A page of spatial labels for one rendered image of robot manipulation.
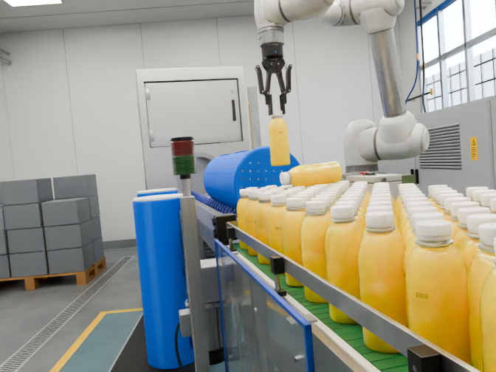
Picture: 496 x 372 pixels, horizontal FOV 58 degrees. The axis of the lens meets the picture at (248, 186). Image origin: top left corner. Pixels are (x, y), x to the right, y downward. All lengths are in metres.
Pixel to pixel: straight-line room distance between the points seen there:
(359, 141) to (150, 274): 1.23
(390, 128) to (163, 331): 1.49
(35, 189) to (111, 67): 2.69
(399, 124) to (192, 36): 5.46
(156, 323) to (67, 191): 3.42
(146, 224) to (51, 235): 3.06
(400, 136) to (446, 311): 1.61
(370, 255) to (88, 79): 6.91
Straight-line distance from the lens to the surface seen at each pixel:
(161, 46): 7.26
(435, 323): 0.56
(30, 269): 5.49
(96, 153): 7.25
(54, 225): 5.31
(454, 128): 3.34
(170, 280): 2.38
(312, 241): 0.87
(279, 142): 1.57
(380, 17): 2.04
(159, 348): 2.51
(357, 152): 2.21
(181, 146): 1.20
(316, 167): 1.42
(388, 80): 2.09
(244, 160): 1.70
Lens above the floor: 1.18
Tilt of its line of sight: 3 degrees down
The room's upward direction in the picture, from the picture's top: 5 degrees counter-clockwise
